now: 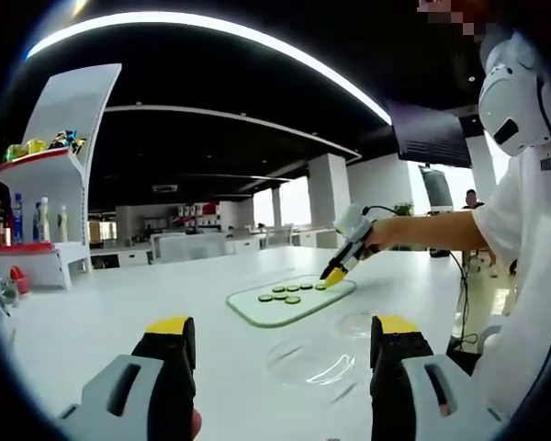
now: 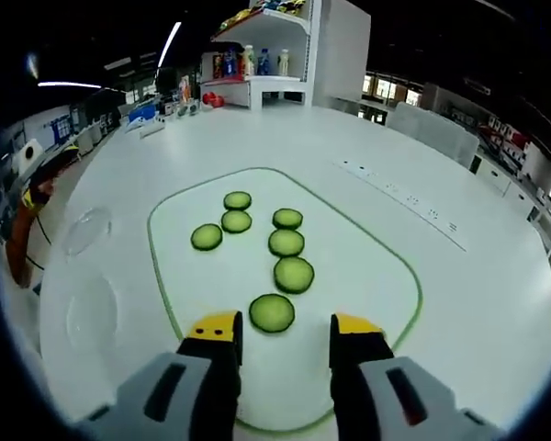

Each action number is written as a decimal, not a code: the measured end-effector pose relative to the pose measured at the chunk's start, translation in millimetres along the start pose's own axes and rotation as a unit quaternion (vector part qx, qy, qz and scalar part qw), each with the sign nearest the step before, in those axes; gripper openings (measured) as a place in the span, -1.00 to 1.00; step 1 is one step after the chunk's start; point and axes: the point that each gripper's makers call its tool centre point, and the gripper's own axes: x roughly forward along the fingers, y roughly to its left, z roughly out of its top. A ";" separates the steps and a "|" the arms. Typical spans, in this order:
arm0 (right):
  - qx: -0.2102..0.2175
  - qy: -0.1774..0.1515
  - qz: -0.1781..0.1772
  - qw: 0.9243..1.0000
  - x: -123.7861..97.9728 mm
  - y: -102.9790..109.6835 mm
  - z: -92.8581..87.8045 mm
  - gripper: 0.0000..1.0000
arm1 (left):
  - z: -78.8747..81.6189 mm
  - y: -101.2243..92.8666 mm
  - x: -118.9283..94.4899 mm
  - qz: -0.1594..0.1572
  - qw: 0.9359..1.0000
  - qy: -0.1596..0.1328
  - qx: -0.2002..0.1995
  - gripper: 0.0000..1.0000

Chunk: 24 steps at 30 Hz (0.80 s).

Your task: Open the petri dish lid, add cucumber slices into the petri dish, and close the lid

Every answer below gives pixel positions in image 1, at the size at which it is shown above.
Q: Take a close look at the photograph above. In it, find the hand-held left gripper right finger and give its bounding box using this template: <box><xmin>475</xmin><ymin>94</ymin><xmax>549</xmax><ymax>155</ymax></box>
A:
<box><xmin>369</xmin><ymin>314</ymin><xmax>504</xmax><ymax>441</ymax></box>

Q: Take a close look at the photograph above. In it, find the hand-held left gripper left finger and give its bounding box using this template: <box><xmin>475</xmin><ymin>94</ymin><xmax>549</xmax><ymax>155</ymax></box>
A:
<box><xmin>57</xmin><ymin>315</ymin><xmax>197</xmax><ymax>441</ymax></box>

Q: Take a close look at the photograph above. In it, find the group of cucumber slices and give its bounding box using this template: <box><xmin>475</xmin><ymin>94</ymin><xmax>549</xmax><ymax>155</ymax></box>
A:
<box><xmin>257</xmin><ymin>282</ymin><xmax>315</xmax><ymax>306</ymax></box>

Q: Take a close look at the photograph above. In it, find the clear glass petri dish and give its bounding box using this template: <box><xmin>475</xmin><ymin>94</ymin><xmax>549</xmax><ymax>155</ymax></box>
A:
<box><xmin>335</xmin><ymin>311</ymin><xmax>374</xmax><ymax>340</ymax></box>

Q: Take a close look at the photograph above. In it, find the person's right hand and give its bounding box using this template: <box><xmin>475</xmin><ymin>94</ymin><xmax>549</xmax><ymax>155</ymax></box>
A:
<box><xmin>365</xmin><ymin>220</ymin><xmax>396</xmax><ymax>254</ymax></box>

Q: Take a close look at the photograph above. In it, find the person's left hand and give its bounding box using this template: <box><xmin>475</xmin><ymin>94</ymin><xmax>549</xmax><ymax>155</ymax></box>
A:
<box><xmin>190</xmin><ymin>406</ymin><xmax>205</xmax><ymax>441</ymax></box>

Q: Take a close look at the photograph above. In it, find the white green-rimmed cutting board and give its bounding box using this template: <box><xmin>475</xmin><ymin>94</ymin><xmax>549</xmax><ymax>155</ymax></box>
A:
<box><xmin>226</xmin><ymin>274</ymin><xmax>357</xmax><ymax>328</ymax></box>

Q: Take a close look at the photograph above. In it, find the white mesh office chair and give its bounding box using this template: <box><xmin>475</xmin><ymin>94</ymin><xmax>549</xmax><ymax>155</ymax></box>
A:
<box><xmin>265</xmin><ymin>223</ymin><xmax>295</xmax><ymax>247</ymax></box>

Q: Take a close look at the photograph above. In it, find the standing display screen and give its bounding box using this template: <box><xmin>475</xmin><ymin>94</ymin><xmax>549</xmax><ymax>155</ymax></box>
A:
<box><xmin>417</xmin><ymin>164</ymin><xmax>455</xmax><ymax>212</ymax></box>

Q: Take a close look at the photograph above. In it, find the long white office desk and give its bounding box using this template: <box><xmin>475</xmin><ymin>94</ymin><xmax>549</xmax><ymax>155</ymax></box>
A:
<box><xmin>89</xmin><ymin>227</ymin><xmax>339</xmax><ymax>268</ymax></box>

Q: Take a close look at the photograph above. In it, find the dark ceiling grille panel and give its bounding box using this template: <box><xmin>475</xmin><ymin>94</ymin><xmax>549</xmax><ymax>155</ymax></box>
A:
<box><xmin>388</xmin><ymin>100</ymin><xmax>474</xmax><ymax>169</ymax></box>

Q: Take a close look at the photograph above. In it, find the white chair back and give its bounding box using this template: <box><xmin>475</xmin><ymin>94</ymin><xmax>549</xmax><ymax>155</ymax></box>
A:
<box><xmin>152</xmin><ymin>232</ymin><xmax>229</xmax><ymax>263</ymax></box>

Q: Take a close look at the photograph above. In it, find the red cup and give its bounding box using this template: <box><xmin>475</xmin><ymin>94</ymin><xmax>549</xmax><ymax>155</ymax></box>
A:
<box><xmin>9</xmin><ymin>265</ymin><xmax>30</xmax><ymax>295</ymax></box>

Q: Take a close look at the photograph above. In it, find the clear glass jar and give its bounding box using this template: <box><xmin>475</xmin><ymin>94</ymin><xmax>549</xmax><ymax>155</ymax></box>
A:
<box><xmin>0</xmin><ymin>277</ymin><xmax>20</xmax><ymax>318</ymax></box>

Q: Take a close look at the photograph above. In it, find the row of drink bottles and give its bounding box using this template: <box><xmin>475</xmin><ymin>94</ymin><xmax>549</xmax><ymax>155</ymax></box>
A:
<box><xmin>0</xmin><ymin>192</ymin><xmax>70</xmax><ymax>247</ymax></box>

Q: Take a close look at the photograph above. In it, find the white chest-worn device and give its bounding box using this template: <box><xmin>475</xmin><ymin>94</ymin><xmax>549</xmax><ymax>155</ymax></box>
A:
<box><xmin>478</xmin><ymin>31</ymin><xmax>551</xmax><ymax>157</ymax></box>

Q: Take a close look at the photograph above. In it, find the curved ceiling light strip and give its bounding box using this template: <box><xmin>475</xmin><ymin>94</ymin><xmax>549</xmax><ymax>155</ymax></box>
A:
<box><xmin>26</xmin><ymin>11</ymin><xmax>394</xmax><ymax>125</ymax></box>

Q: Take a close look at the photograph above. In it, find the blue snack packet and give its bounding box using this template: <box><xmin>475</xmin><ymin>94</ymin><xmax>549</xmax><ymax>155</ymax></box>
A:
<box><xmin>49</xmin><ymin>130</ymin><xmax>77</xmax><ymax>149</ymax></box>

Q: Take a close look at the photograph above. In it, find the white display shelf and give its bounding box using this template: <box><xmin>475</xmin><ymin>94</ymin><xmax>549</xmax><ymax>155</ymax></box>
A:
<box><xmin>0</xmin><ymin>62</ymin><xmax>123</xmax><ymax>291</ymax></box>

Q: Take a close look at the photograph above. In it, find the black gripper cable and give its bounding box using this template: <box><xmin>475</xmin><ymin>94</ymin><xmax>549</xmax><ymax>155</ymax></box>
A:
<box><xmin>361</xmin><ymin>205</ymin><xmax>481</xmax><ymax>355</ymax></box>

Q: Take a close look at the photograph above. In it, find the red white wall display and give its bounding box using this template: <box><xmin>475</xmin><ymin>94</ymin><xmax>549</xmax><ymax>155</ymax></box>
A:
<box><xmin>174</xmin><ymin>201</ymin><xmax>221</xmax><ymax>229</ymax></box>

